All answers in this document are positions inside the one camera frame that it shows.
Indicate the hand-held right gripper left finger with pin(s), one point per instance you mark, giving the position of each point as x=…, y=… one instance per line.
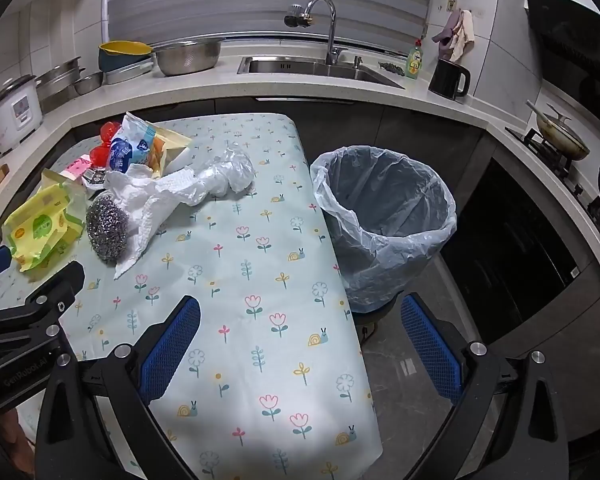
x=172, y=347

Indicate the purple hanging cloth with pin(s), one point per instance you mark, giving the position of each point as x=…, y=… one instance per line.
x=445, y=35

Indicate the black built-in oven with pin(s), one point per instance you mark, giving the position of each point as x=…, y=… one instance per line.
x=510, y=250

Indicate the wok with glass lid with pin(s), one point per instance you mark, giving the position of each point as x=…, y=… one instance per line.
x=562, y=135

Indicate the black electric kettle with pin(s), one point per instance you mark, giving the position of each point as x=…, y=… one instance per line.
x=447, y=80

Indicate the white paper towel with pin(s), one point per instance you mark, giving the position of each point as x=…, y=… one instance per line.
x=145, y=200

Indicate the clear plastic bag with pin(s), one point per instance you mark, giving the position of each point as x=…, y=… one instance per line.
x=225, y=175

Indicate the stacked steel pots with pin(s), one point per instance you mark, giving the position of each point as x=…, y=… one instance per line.
x=60, y=82

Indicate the stainless steel sink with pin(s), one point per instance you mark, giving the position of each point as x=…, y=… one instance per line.
x=325, y=71

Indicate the red plastic wrapper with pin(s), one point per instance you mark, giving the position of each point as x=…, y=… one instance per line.
x=100, y=156
x=111, y=131

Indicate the large steel basin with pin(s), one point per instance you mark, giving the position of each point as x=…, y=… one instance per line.
x=187, y=57

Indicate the small black packet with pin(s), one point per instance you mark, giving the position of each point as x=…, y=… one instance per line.
x=95, y=176

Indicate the blue-white snack bag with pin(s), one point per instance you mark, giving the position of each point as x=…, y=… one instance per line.
x=127, y=145

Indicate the floral tablecloth table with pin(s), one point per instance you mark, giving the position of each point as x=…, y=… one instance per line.
x=260, y=240

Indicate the green dish soap bottle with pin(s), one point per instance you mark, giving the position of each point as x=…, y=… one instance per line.
x=414, y=62

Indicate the steel wool scrubber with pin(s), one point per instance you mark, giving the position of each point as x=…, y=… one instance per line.
x=107, y=227

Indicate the dark scouring pad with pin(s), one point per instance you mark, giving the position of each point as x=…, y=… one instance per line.
x=391, y=68

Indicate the beige bag with orange print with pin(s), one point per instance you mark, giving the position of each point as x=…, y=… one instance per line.
x=172, y=147

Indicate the yellow-green wet wipes packet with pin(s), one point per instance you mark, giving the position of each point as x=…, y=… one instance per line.
x=40, y=227

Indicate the grey window blinds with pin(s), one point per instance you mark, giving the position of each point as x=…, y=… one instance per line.
x=270, y=0

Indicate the plastic-lined waste bin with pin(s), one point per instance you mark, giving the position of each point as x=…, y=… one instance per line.
x=380, y=230

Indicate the black gas stove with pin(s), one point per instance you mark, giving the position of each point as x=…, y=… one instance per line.
x=570, y=175

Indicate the chrome faucet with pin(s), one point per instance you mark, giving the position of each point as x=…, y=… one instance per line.
x=332, y=35

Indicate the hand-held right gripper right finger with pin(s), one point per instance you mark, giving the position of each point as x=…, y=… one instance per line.
x=430, y=350

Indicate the small pink box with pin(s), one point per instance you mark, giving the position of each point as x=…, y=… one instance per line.
x=76, y=167

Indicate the wall outlet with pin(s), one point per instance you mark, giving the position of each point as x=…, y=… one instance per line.
x=451, y=5

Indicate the grey rectangular tray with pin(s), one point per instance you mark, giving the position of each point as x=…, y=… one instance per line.
x=130, y=72

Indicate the black range hood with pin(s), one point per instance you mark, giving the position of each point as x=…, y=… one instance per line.
x=575, y=35

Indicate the white rice cooker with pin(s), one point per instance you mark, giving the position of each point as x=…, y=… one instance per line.
x=12, y=110

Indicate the yellow and blue bowl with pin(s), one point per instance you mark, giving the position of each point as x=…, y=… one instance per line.
x=125, y=52

